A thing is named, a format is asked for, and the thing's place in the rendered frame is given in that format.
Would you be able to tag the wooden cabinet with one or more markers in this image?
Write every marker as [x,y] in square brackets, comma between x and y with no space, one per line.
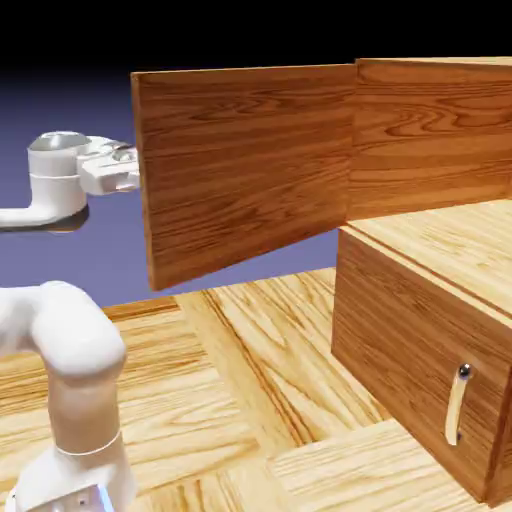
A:
[432,132]

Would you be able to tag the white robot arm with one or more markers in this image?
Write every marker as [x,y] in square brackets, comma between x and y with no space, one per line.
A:
[76,344]

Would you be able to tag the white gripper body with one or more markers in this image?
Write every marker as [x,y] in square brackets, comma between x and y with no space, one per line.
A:
[104,176]

